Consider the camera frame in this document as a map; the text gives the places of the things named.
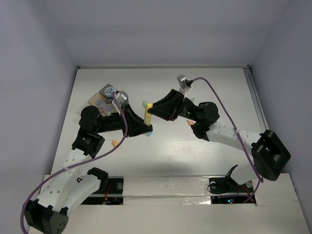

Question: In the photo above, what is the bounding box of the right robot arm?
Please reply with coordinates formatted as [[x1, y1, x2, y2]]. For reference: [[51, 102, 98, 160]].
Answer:
[[148, 89, 291, 191]]

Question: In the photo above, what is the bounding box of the clear small jar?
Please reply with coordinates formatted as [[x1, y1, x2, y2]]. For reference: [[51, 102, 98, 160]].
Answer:
[[103, 104, 115, 116]]

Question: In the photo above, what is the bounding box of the blue lid jar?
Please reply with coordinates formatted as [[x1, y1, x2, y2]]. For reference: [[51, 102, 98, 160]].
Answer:
[[103, 86, 116, 98]]

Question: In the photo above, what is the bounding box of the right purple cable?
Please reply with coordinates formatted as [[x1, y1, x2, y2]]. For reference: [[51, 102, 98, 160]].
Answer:
[[192, 77, 264, 203]]

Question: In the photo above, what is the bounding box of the red-orange highlighter marker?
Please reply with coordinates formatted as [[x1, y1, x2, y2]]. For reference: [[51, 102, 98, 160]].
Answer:
[[187, 120, 195, 126]]

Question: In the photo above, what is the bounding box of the clear plastic bin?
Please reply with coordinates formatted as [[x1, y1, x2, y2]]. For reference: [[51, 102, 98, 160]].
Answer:
[[77, 105, 85, 116]]

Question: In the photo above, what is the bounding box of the grey lid small jar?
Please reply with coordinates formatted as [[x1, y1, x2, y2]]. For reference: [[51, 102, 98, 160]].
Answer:
[[95, 99, 106, 109]]

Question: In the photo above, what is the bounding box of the purple cable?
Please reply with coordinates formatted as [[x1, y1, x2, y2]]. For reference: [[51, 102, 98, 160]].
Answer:
[[21, 91, 129, 234], [192, 77, 264, 203]]

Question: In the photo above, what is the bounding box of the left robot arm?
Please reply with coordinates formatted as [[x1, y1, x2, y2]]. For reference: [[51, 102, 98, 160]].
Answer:
[[20, 104, 153, 234]]

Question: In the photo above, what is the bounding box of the dark grey plastic bin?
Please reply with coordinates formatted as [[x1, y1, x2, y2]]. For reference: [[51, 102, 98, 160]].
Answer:
[[99, 84, 125, 107]]

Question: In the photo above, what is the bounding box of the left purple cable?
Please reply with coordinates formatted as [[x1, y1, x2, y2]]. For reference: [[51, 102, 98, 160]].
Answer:
[[21, 91, 129, 234]]

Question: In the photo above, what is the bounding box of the yellow highlighter marker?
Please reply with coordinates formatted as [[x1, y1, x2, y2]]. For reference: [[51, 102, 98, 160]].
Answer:
[[144, 103, 153, 126]]

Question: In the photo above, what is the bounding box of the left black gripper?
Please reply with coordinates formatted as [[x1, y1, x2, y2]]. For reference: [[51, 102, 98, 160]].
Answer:
[[95, 103, 152, 137]]

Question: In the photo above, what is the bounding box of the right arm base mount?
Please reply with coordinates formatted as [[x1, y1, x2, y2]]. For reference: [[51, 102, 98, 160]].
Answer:
[[207, 165, 256, 204]]

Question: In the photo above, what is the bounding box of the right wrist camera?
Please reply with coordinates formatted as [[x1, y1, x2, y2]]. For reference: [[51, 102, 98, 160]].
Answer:
[[177, 75, 193, 96]]

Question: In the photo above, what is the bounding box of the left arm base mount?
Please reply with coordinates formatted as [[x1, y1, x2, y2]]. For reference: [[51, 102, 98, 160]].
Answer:
[[82, 167, 124, 205]]

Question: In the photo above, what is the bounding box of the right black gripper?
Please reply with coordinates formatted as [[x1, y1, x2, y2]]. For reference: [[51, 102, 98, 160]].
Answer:
[[146, 90, 200, 122]]

